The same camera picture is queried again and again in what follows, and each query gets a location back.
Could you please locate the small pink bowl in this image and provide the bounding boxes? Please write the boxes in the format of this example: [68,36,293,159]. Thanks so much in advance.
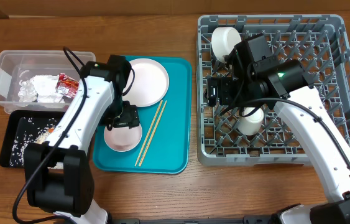
[103,125,142,152]

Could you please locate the white cup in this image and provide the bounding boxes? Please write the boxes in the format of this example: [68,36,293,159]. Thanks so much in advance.
[237,107,264,136]

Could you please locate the white bowl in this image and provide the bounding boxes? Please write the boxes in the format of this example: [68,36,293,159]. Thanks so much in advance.
[211,27,241,63]

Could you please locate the red snack wrapper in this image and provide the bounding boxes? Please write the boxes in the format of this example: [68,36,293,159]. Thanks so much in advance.
[56,73,79,98]

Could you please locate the white napkin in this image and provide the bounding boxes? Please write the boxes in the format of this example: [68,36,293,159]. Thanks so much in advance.
[30,75,64,103]

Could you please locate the peanuts and rice scraps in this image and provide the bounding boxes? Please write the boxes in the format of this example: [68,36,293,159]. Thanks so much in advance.
[9,117,60,167]

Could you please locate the aluminium foil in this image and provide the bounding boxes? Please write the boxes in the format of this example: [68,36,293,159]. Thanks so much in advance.
[17,79,38,103]

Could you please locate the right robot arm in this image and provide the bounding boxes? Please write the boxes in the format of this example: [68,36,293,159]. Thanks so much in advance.
[206,58,350,223]

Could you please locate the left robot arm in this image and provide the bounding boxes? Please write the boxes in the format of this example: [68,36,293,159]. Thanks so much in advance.
[21,55,140,223]

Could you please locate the wooden chopstick right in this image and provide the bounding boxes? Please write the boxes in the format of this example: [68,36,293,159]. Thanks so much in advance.
[137,100,167,167]

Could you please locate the large white plate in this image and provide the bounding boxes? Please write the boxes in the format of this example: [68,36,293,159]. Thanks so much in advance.
[122,58,169,107]

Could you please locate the teal serving tray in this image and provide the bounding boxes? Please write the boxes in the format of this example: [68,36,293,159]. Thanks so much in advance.
[93,55,192,174]

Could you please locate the black plastic tray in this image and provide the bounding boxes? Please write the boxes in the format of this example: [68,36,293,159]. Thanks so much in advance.
[0,110,65,168]

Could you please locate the grey plastic dish rack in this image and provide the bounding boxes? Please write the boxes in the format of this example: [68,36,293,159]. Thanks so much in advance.
[196,14,350,166]

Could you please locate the clear plastic bin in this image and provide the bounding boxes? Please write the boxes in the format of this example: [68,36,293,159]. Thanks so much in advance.
[0,50,80,114]

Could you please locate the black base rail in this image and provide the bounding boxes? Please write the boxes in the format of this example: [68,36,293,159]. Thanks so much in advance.
[109,215,279,224]

